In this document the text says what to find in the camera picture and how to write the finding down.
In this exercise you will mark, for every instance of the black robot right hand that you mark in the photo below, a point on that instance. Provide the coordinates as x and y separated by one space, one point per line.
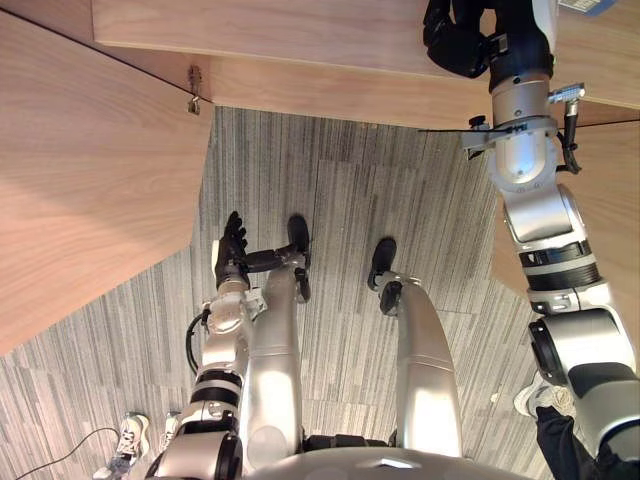
460 47

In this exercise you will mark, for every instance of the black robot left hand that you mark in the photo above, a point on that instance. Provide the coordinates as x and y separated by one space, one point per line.
231 250

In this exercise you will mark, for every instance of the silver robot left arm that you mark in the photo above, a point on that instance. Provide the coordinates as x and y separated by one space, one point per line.
220 350

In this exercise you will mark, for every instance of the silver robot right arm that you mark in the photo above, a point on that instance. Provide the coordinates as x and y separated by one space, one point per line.
550 220

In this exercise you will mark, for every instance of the light wooden cabinet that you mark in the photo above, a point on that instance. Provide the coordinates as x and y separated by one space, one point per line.
310 55

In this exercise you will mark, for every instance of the light wooden cabinet door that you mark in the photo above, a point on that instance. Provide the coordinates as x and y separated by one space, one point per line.
90 185

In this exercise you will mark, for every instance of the silver robot left leg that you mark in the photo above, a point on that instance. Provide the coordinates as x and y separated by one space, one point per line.
275 360

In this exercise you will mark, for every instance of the silver robot leg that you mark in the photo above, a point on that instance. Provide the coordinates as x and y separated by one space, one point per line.
425 360
275 360

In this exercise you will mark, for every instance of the metal key in lock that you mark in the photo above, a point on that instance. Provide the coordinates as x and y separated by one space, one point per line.
194 87

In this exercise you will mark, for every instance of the person's foot in white shoe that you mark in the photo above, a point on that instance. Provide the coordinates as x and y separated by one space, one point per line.
127 440
542 397
170 430

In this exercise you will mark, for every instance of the silver robot right leg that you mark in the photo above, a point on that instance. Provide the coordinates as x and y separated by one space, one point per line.
425 360

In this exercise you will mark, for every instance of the silver robot torso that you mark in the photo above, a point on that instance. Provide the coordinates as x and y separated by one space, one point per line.
390 467

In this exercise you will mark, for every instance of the person's leg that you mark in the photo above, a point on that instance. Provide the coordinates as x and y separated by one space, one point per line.
565 445

